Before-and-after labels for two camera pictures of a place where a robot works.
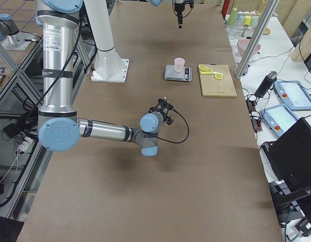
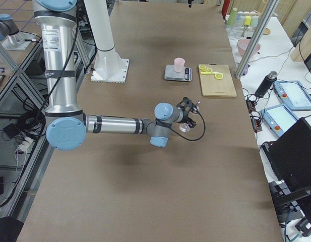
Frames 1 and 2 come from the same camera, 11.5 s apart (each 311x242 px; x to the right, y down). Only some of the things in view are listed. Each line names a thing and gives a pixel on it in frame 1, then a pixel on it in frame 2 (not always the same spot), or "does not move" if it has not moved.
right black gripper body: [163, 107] -> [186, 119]
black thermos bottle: [266, 84] does not move
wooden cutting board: [211, 86] does not move
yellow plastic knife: [210, 73] does not move
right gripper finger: [151, 109] -> [194, 109]
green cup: [232, 17] does not move
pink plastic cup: [179, 63] does not move
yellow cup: [247, 20] does not move
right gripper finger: [170, 121] -> [191, 124]
